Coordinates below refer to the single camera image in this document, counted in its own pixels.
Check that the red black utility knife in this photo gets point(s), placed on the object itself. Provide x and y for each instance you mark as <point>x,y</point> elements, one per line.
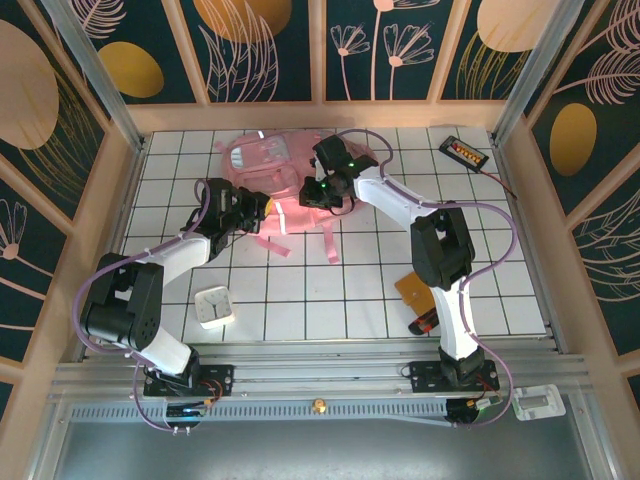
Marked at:
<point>422,325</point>

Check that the brass knob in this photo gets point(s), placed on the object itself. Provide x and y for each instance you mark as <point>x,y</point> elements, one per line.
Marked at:
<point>318,406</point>

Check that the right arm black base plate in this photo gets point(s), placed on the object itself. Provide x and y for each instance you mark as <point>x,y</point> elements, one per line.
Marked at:
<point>425,375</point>

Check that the aluminium corner post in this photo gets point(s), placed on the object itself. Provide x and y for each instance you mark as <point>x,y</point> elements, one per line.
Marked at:
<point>540,65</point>
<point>90,65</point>

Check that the white plastic bracket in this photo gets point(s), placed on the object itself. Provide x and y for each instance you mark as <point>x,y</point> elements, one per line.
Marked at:
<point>537,402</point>

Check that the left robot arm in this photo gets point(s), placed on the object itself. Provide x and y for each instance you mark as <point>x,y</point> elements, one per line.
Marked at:
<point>180,255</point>

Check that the yellow wallet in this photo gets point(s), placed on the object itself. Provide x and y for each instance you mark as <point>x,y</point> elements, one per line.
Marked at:
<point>412,292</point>

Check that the right aluminium corner post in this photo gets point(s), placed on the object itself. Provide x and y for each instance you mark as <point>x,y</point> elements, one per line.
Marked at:
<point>540,65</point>

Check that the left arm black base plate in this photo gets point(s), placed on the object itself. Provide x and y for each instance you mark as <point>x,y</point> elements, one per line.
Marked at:
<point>220,380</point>

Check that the white square alarm clock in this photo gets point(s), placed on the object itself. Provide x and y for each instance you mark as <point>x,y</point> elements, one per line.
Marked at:
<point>215,307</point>

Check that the left aluminium corner post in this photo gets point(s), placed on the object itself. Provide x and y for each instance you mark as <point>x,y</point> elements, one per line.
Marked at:
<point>90,65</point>

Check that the pink backpack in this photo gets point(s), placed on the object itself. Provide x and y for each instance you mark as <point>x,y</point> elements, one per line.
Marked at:
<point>260,165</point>

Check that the black charger board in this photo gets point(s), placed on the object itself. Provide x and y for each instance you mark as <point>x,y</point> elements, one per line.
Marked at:
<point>463,151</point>

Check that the black power connector module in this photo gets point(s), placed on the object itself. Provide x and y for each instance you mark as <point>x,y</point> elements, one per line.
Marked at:
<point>470,412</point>
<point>185,414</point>

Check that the aluminium extrusion rail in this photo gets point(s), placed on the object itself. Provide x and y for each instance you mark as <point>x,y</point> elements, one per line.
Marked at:
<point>320,370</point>

